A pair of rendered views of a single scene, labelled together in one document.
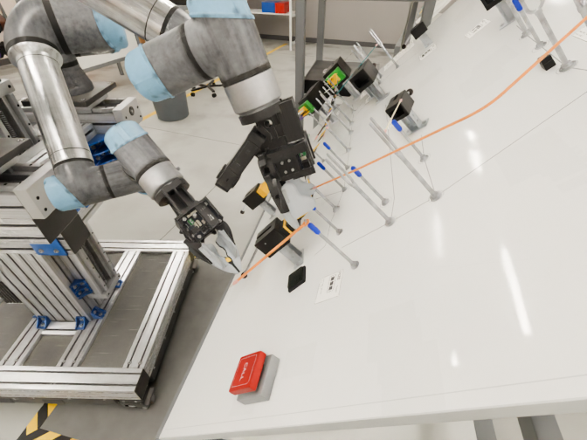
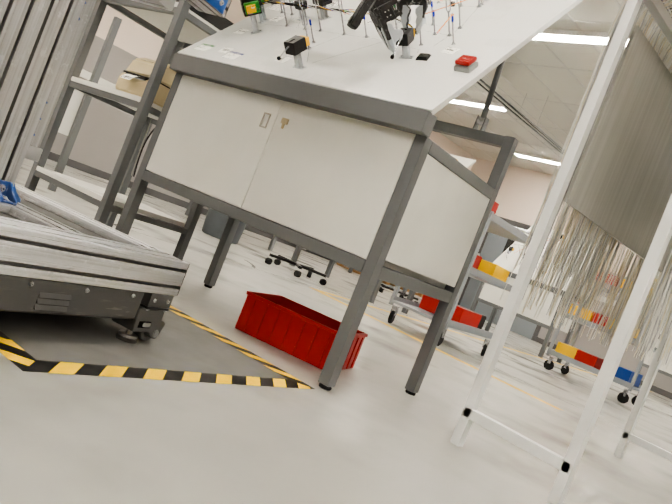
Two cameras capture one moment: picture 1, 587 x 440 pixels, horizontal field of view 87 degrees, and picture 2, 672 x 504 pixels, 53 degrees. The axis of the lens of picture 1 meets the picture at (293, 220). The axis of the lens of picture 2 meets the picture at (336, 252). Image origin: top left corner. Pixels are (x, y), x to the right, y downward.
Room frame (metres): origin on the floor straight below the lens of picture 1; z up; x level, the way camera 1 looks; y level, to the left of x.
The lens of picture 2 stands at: (-0.50, 2.09, 0.42)
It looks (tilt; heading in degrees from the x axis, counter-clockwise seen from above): 1 degrees down; 293
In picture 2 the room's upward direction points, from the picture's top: 22 degrees clockwise
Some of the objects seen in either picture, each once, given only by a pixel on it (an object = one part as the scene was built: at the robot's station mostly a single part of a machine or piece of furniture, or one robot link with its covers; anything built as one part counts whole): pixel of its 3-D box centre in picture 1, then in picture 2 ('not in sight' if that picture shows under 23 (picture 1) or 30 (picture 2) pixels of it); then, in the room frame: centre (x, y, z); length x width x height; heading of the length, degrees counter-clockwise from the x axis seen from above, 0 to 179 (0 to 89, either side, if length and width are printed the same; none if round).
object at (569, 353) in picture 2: not in sight; (604, 333); (-0.46, -5.02, 0.54); 0.99 x 0.50 x 1.08; 161
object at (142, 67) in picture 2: not in sight; (163, 86); (1.50, -0.23, 0.76); 0.30 x 0.21 x 0.20; 81
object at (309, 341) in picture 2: not in sight; (302, 330); (0.46, -0.17, 0.07); 0.39 x 0.29 x 0.14; 2
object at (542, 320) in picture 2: not in sight; (536, 286); (0.54, -7.24, 0.83); 1.18 x 0.72 x 1.65; 159
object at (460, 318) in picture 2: not in sight; (467, 274); (0.57, -3.03, 0.54); 0.99 x 0.50 x 1.08; 75
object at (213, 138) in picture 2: not in sight; (211, 137); (1.00, 0.02, 0.60); 0.55 x 0.02 x 0.39; 167
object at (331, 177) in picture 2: not in sight; (322, 174); (0.46, 0.14, 0.60); 0.55 x 0.03 x 0.39; 167
